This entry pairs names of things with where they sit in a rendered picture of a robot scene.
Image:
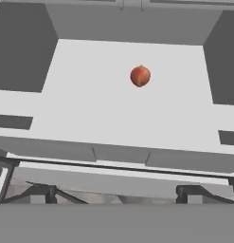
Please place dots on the grey fridge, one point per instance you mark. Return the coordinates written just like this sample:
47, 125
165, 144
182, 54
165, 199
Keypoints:
128, 25

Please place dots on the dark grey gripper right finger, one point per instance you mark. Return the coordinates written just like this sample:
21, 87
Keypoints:
182, 193

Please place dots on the round red-orange fruit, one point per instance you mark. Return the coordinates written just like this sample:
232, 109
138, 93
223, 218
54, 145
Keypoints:
140, 76

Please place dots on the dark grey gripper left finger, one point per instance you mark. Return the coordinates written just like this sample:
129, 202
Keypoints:
51, 193

